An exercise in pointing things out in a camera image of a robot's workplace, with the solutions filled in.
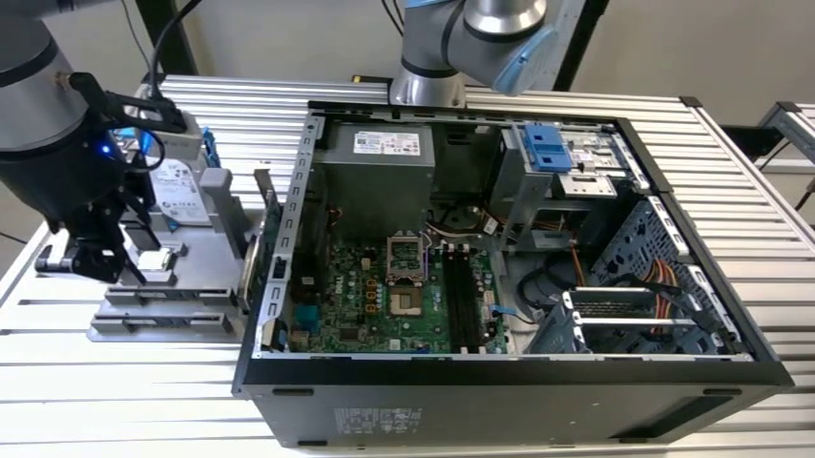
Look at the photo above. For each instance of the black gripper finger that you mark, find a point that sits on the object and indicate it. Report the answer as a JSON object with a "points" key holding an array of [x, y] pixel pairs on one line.
{"points": [[90, 257], [142, 210]]}

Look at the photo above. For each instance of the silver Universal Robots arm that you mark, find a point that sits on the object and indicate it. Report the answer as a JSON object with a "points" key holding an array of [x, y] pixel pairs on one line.
{"points": [[504, 14]]}

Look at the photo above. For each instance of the black RAM slot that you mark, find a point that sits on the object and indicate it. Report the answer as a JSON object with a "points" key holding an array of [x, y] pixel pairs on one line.
{"points": [[452, 300], [469, 300]]}

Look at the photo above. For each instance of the RAM slot with white clips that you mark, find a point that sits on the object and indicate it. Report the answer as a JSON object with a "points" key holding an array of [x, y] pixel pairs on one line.
{"points": [[478, 300], [460, 300]]}

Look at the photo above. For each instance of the hard disk in blue carrier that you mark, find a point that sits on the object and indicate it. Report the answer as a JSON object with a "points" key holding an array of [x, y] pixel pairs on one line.
{"points": [[182, 186]]}

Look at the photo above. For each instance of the silver CPU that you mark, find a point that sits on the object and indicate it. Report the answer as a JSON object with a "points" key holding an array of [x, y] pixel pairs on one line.
{"points": [[159, 260]]}

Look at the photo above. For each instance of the grey parts rack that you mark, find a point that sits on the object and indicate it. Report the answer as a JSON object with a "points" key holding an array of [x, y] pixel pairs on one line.
{"points": [[210, 267]]}

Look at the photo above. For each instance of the black case fan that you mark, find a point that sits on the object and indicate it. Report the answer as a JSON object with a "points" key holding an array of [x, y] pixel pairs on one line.
{"points": [[316, 224]]}

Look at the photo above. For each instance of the blue VGA port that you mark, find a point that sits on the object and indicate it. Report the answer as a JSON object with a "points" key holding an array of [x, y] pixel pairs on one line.
{"points": [[308, 319]]}

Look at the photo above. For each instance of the grey power supply unit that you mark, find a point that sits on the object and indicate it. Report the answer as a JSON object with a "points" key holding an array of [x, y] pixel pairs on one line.
{"points": [[376, 191]]}

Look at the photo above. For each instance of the black plug with yellow tag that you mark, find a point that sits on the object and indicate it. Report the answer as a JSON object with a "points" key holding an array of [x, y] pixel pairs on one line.
{"points": [[370, 79]]}

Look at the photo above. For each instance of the CPU socket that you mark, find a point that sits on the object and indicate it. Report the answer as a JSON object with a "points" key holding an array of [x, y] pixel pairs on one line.
{"points": [[408, 300]]}

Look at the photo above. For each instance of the green motherboard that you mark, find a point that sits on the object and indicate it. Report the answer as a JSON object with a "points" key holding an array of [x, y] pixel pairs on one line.
{"points": [[414, 334]]}

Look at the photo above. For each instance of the pale blue flat tab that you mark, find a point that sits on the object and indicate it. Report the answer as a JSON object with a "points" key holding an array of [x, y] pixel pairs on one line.
{"points": [[504, 310]]}

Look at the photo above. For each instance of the grey metal drive cage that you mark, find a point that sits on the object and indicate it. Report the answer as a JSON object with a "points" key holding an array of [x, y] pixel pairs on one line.
{"points": [[529, 200]]}

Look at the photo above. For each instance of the black open PC case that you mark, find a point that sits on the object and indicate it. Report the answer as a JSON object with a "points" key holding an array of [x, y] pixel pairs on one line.
{"points": [[446, 415]]}

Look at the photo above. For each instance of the blue plastic drive latch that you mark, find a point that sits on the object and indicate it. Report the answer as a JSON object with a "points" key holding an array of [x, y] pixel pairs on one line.
{"points": [[545, 148]]}

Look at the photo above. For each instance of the perforated metal disk bay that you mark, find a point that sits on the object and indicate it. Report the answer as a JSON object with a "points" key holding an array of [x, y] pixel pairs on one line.
{"points": [[612, 305]]}

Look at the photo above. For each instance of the aluminium side table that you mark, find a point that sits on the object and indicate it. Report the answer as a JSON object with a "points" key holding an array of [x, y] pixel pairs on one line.
{"points": [[793, 121]]}

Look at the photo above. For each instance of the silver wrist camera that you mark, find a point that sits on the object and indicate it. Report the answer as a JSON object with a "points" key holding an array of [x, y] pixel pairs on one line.
{"points": [[178, 140]]}

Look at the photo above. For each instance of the graphics card with metal bracket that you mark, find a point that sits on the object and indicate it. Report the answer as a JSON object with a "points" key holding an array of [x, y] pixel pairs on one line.
{"points": [[273, 219]]}

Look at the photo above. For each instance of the black frame post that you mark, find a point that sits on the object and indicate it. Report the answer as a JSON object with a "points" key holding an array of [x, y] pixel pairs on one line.
{"points": [[581, 47], [182, 52]]}

